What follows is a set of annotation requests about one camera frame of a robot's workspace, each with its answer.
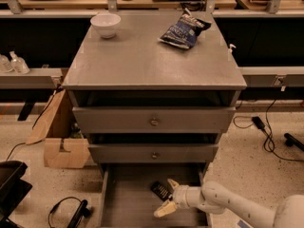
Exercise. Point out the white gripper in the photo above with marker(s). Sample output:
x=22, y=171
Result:
x=180, y=195

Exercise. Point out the grey bottom drawer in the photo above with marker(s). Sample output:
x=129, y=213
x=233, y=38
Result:
x=128, y=202

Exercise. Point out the black power adapter with cable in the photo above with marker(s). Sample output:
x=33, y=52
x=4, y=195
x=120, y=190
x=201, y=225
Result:
x=269, y=145

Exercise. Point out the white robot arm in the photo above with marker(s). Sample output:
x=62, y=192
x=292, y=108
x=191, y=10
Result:
x=213, y=198

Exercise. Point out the blue chip bag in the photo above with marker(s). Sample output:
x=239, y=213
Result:
x=185, y=32

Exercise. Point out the grey drawer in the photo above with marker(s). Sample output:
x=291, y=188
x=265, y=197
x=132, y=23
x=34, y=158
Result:
x=128, y=202
x=147, y=119
x=153, y=152

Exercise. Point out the clear sanitizer bottle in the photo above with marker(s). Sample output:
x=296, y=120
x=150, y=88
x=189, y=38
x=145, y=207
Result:
x=5, y=65
x=18, y=63

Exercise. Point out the black chair base left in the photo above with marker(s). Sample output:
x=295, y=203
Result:
x=12, y=189

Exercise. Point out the white ceramic bowl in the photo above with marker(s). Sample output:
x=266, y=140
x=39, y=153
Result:
x=106, y=24

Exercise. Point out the brown cardboard box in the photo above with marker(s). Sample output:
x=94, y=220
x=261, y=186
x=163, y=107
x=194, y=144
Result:
x=54, y=129

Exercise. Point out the black caster leg right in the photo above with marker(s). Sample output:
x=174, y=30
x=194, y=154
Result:
x=291, y=140

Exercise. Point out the small white pump bottle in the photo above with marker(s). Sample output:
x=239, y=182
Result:
x=230, y=51

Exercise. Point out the grey top drawer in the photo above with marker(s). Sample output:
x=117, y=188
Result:
x=147, y=119

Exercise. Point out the grey middle drawer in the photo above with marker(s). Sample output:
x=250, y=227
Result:
x=153, y=152

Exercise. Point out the grey drawer cabinet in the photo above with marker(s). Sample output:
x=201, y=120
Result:
x=135, y=69

